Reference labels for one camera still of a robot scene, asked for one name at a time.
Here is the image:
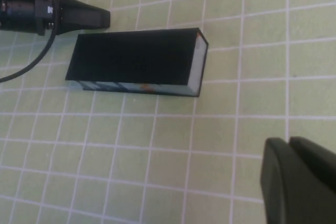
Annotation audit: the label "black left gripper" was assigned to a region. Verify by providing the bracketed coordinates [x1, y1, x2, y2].
[0, 0, 111, 37]

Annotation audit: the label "green white checked tablecloth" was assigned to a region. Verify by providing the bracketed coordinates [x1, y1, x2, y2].
[0, 0, 336, 224]

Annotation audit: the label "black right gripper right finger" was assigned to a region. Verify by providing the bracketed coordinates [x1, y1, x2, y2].
[288, 136, 336, 224]

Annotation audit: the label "black glasses case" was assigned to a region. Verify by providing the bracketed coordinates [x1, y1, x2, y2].
[65, 27, 209, 99]

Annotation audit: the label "black left camera cable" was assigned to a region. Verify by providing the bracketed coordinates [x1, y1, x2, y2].
[0, 0, 59, 83]

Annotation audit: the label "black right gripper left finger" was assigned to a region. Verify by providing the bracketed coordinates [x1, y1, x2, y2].
[259, 136, 327, 224]

